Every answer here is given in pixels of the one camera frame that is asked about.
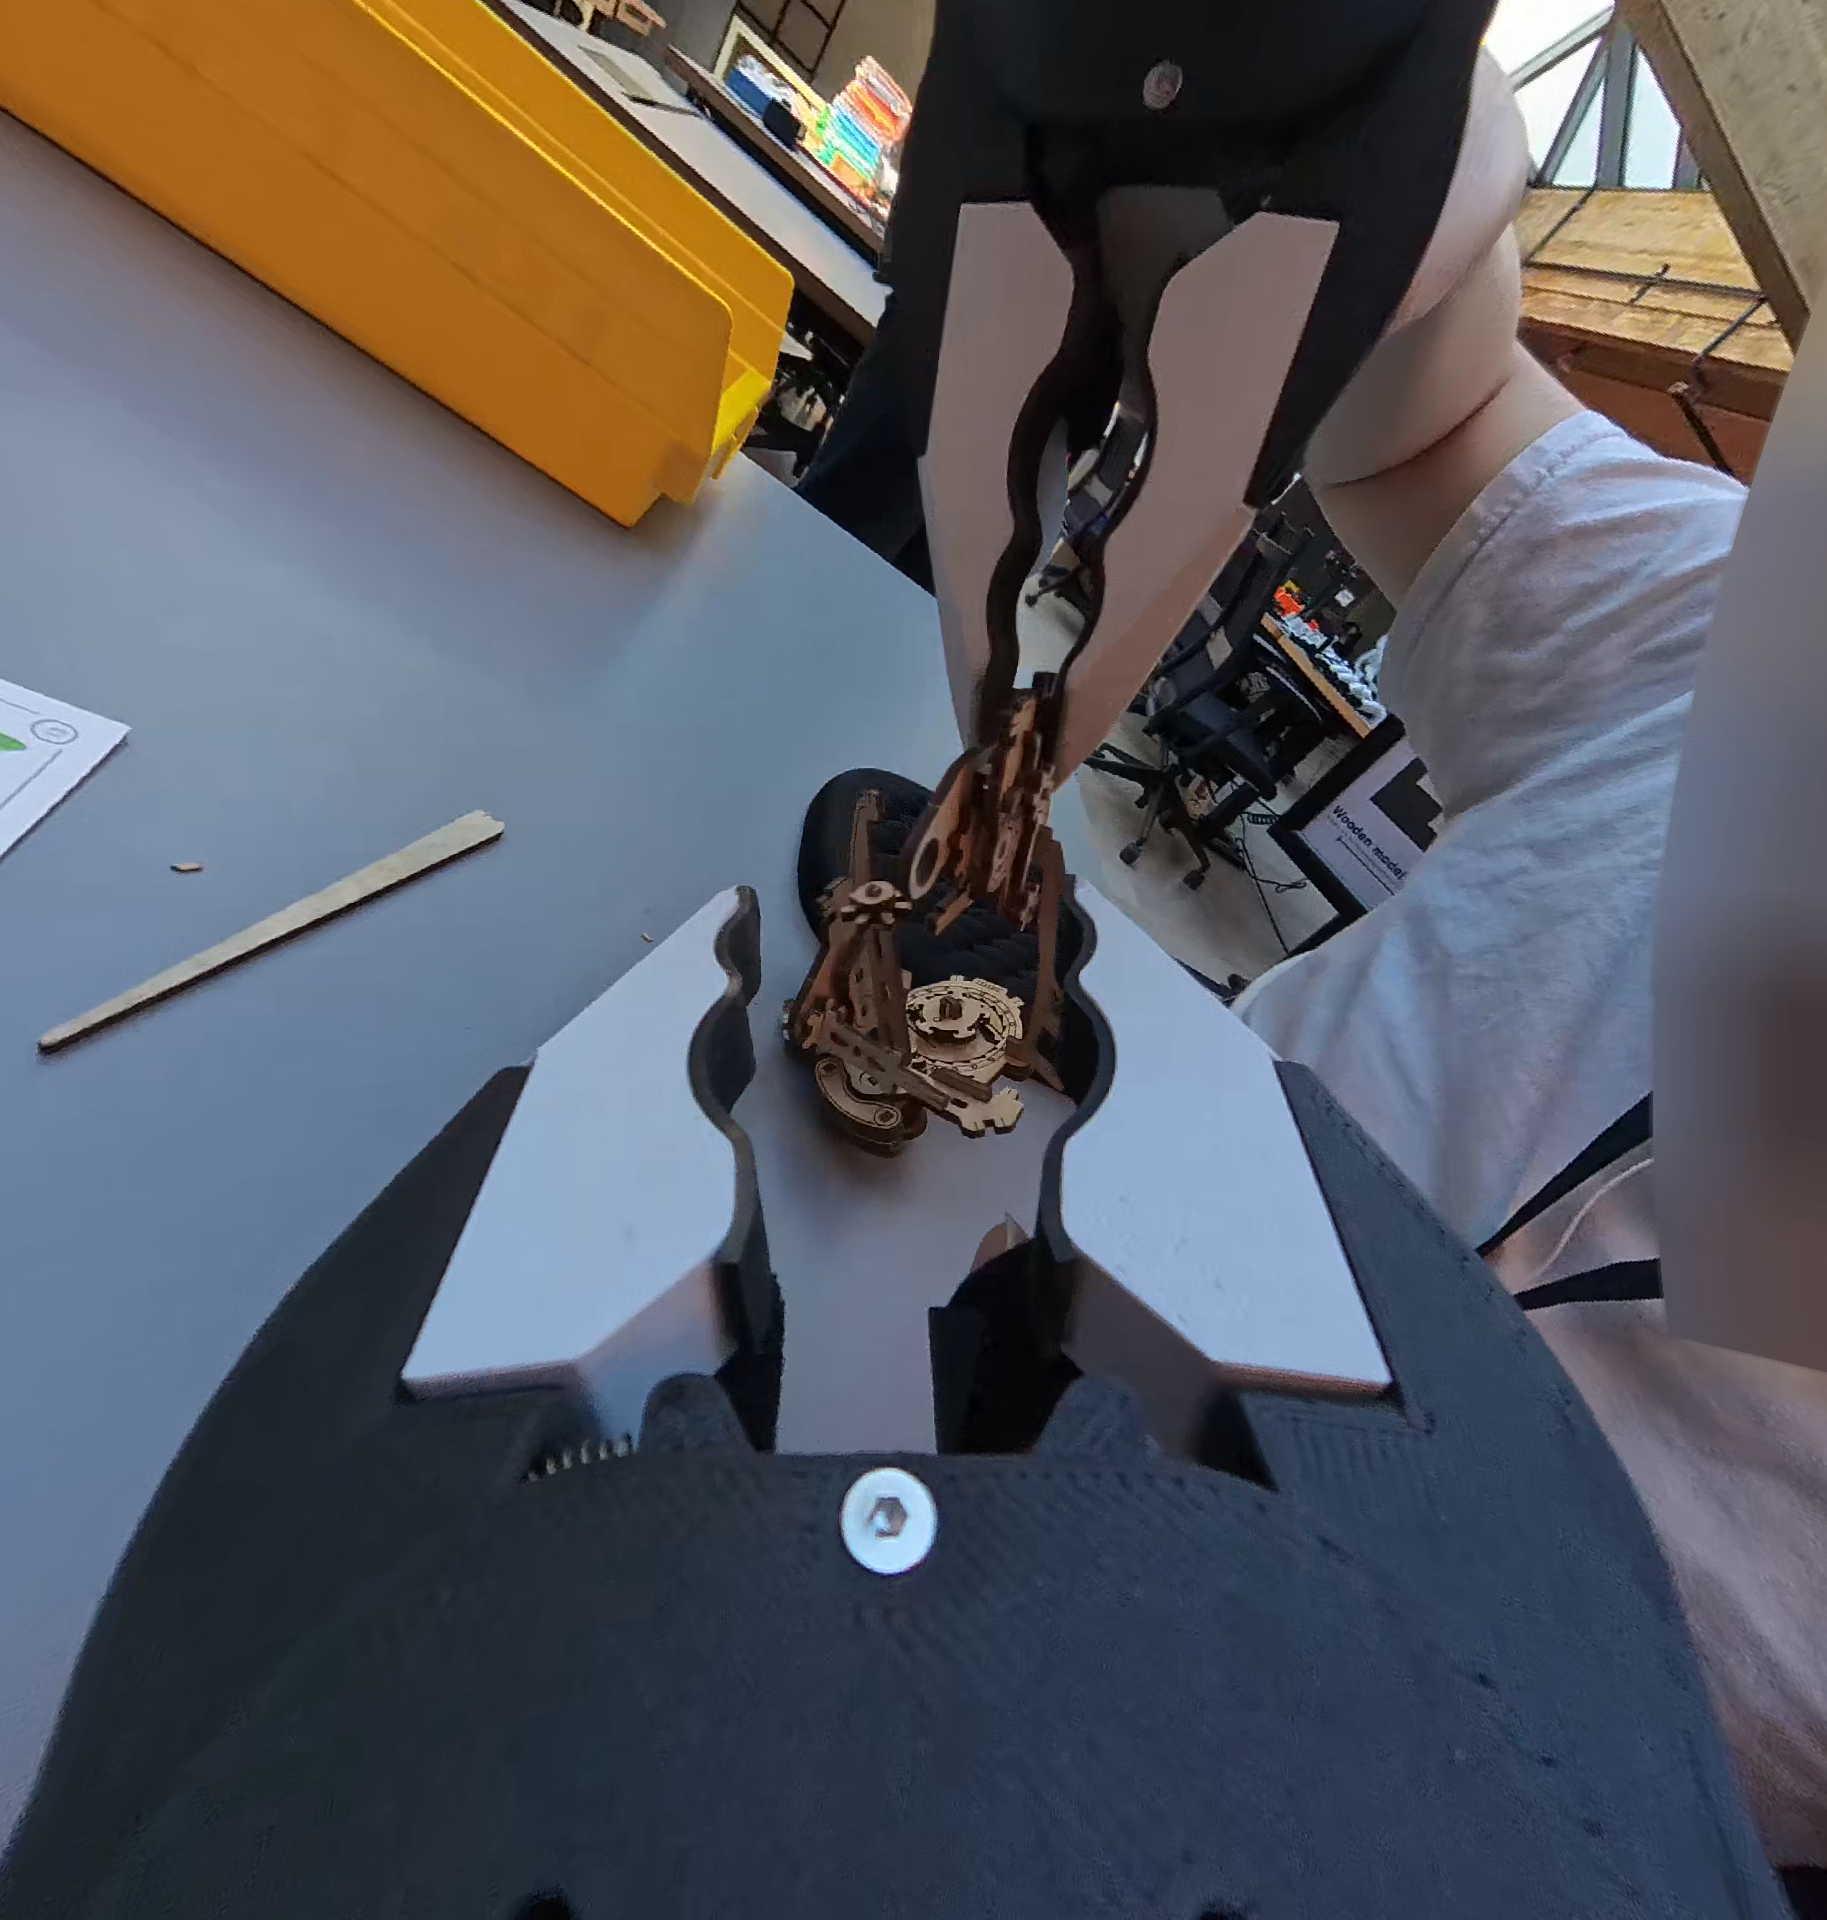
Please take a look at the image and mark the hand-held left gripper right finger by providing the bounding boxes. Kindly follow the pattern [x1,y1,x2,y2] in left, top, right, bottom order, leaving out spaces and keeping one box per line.
[1032,883,1400,1471]

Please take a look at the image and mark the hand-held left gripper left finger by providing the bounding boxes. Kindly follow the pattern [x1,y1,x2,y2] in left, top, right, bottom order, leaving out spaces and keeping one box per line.
[401,885,786,1433]

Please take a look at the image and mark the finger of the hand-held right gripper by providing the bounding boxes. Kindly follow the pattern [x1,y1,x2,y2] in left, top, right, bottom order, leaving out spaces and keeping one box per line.
[917,200,1084,755]
[1055,210,1340,748]

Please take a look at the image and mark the wooden model assembly with gears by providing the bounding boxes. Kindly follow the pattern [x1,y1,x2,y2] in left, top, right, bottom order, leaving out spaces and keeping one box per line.
[781,876,1027,1159]

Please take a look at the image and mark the wooden model arm part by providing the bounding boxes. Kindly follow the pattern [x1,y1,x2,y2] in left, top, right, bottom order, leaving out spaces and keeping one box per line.
[894,676,1076,939]

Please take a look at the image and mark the stack of colourful boxes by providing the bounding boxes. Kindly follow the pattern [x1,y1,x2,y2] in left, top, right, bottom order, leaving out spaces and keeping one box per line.
[805,59,914,218]

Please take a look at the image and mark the black office chair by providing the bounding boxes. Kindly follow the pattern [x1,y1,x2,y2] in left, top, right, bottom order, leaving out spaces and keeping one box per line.
[1086,496,1313,903]

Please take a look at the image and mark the grey background desk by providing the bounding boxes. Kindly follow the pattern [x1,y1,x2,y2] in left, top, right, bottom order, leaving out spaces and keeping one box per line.
[493,0,890,347]

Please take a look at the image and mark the thin wooden stick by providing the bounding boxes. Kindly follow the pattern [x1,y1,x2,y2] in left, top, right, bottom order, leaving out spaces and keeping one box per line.
[37,810,504,1052]

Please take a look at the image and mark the person in white shirt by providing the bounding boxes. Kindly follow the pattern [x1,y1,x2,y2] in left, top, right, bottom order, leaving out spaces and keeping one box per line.
[1236,408,1754,1254]

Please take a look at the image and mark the yellow plastic bin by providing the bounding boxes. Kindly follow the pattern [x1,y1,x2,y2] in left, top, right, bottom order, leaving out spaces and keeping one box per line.
[0,0,798,529]

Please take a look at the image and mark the person's pale trousers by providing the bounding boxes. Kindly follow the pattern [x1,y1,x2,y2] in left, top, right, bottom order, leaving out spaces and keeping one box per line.
[1481,1155,1827,1883]

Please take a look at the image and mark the black strap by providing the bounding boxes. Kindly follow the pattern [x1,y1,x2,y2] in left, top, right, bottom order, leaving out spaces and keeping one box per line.
[1475,1094,1663,1310]

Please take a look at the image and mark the white sign with black frame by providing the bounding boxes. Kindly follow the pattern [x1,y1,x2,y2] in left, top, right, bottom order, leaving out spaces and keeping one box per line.
[1269,719,1454,963]

